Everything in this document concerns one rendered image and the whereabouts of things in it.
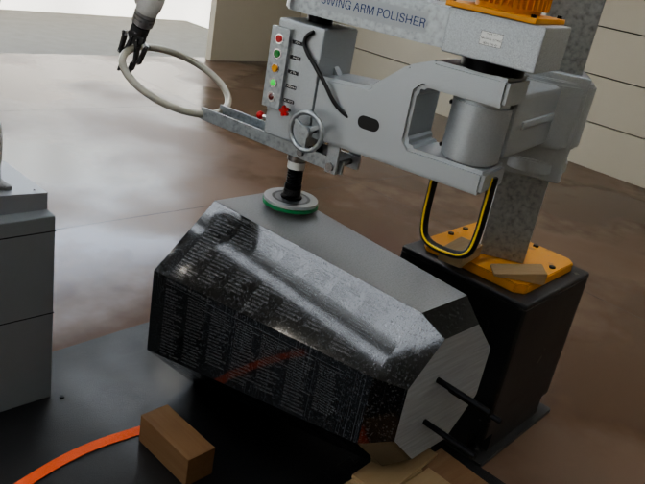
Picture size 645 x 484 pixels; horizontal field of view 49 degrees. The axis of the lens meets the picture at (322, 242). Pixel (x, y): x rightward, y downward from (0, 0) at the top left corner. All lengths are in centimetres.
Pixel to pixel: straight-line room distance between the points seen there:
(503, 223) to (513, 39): 102
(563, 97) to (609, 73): 571
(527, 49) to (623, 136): 632
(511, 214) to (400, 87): 87
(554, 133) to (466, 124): 63
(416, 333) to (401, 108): 72
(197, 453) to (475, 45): 165
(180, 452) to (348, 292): 84
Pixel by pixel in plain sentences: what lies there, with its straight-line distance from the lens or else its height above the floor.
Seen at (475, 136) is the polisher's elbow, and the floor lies 138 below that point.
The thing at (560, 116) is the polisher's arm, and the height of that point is 141.
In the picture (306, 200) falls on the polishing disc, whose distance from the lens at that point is 277.
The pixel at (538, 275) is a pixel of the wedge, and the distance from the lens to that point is 287.
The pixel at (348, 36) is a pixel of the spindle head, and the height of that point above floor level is 156.
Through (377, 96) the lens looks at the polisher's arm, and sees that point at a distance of 239.
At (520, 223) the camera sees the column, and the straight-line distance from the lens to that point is 298.
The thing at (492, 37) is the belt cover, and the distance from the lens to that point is 219.
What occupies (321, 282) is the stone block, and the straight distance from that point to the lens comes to 238.
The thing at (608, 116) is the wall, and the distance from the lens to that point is 850.
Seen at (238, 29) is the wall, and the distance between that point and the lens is 1070.
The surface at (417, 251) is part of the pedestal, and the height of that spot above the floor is 74.
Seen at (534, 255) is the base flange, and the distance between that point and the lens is 317.
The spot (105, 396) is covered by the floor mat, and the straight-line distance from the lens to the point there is 309.
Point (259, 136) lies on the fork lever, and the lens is 274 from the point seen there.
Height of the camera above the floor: 186
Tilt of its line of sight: 23 degrees down
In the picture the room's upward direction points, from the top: 11 degrees clockwise
